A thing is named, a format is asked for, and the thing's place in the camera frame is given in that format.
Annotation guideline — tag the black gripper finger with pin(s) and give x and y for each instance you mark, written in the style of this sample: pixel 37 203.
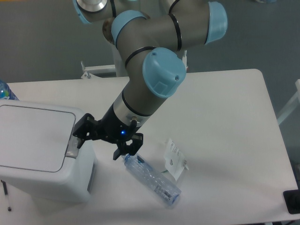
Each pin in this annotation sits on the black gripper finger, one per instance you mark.
pixel 132 149
pixel 87 128

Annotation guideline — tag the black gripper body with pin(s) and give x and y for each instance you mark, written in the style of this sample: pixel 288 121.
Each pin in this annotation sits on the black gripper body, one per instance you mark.
pixel 111 129

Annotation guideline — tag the white push-lid trash can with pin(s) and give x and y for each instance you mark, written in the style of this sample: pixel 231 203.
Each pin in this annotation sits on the white push-lid trash can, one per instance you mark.
pixel 39 153

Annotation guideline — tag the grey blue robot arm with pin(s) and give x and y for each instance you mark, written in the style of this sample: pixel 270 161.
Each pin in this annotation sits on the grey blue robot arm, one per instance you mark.
pixel 161 72

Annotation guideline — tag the clear plastic water bottle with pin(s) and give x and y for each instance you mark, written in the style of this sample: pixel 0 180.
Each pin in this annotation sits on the clear plastic water bottle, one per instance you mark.
pixel 152 178

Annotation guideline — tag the crumpled white paper packet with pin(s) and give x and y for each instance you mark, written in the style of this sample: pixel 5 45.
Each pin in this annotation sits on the crumpled white paper packet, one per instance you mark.
pixel 175 160

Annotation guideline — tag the blue bottle at left edge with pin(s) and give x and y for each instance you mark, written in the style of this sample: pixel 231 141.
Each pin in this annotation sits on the blue bottle at left edge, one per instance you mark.
pixel 6 92

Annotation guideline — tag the black white pen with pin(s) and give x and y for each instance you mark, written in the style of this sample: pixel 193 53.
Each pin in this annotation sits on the black white pen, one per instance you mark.
pixel 6 195

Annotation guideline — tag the black device at right edge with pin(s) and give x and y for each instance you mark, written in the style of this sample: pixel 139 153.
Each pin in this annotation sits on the black device at right edge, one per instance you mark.
pixel 292 201

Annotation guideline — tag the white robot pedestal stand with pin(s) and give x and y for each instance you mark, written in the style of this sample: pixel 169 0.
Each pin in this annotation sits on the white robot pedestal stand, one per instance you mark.
pixel 105 68

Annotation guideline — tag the white frame at right edge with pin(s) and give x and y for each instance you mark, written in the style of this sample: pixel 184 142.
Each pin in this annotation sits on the white frame at right edge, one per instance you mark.
pixel 290 106

